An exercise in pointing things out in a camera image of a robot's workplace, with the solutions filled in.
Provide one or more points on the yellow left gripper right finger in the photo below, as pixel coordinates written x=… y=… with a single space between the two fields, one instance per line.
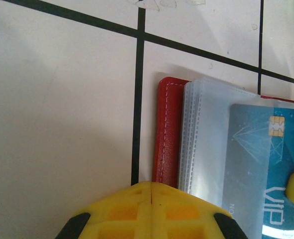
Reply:
x=182 y=204

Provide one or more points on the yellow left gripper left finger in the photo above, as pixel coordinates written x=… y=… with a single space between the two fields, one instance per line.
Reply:
x=122 y=204

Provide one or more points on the blue credit card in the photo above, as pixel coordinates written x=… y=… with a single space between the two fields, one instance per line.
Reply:
x=251 y=149

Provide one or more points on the red card holder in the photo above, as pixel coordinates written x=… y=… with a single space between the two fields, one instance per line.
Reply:
x=169 y=124

